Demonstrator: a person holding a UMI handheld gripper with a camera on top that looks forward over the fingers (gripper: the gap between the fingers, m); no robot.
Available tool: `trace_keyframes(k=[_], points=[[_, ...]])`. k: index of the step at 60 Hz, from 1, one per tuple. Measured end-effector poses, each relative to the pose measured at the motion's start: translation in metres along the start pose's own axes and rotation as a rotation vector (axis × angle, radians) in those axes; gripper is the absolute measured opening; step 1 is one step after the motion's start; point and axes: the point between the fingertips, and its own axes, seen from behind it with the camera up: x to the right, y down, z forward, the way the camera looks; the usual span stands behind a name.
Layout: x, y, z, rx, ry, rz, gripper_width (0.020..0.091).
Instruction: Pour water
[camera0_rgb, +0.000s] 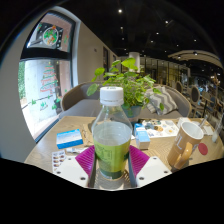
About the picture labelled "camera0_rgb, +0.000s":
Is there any colourful window poster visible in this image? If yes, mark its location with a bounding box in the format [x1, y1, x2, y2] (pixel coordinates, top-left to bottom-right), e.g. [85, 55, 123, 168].
[26, 12, 75, 54]

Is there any small upright blue white box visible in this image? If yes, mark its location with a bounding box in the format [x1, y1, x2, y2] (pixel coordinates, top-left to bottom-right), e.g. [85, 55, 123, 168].
[133, 122, 152, 150]

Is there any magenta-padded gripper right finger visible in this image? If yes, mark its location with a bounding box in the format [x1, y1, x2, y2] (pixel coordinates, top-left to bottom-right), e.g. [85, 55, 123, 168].
[127, 144, 173, 189]

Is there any flat blue white box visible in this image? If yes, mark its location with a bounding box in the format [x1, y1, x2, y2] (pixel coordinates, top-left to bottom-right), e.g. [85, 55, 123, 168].
[55, 128, 85, 150]

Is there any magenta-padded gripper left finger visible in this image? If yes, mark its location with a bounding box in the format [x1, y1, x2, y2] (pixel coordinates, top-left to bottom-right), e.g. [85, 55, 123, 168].
[52, 144, 98, 189]

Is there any grey white chevron pillow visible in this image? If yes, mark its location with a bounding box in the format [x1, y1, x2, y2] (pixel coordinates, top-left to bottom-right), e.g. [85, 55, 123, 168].
[143, 85, 179, 116]

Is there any group of ceiling lights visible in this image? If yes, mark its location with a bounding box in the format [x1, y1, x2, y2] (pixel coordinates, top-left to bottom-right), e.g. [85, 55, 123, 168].
[114, 6, 208, 61]

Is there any flat round red coaster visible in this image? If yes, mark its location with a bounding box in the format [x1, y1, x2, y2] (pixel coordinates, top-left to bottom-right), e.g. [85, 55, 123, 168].
[197, 142, 210, 157]

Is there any printed paper menu sheet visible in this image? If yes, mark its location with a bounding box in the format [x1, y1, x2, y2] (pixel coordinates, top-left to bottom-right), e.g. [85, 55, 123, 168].
[139, 118, 180, 139]

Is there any white picture sticker sheet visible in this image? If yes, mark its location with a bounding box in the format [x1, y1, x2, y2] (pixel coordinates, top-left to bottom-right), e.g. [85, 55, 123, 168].
[51, 149, 67, 173]

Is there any clear green-labelled drink bottle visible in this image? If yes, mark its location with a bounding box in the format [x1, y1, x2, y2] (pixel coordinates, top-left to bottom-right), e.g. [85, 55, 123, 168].
[91, 86, 134, 191]

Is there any green potted plant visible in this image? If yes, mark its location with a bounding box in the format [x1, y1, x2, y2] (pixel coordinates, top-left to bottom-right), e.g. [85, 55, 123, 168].
[86, 57, 165, 118]

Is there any tan ceramic mug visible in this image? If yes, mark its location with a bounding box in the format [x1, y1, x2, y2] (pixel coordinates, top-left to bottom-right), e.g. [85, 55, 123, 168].
[166, 120, 205, 171]

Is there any white round pillar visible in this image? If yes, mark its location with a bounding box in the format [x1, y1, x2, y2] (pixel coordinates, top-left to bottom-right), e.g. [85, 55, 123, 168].
[128, 51, 142, 74]

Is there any grey curved sofa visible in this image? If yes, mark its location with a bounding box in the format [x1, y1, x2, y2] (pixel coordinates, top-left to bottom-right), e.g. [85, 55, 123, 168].
[59, 81, 193, 122]

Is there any group of wooden chairs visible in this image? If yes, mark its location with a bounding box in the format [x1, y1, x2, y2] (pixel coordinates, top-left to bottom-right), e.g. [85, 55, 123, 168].
[174, 79, 224, 118]

